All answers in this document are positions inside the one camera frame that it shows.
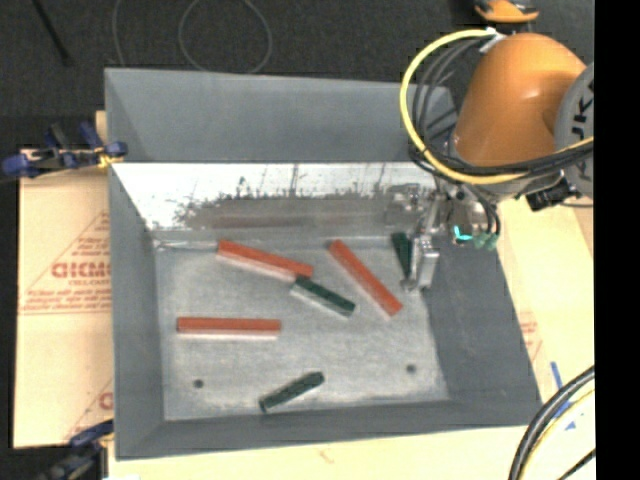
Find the red-brown flat block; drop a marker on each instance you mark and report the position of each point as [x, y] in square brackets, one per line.
[227, 327]
[262, 260]
[365, 279]

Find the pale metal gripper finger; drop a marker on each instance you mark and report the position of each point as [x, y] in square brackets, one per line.
[426, 263]
[408, 284]

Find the grey metal bin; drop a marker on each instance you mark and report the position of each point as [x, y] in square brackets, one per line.
[300, 368]

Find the black cylinder on white bracket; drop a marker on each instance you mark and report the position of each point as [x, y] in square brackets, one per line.
[549, 197]

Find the dark green block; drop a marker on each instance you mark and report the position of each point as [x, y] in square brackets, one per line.
[322, 296]
[291, 392]
[401, 250]

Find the brown cardboard board red print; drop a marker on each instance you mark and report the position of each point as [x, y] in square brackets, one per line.
[60, 278]

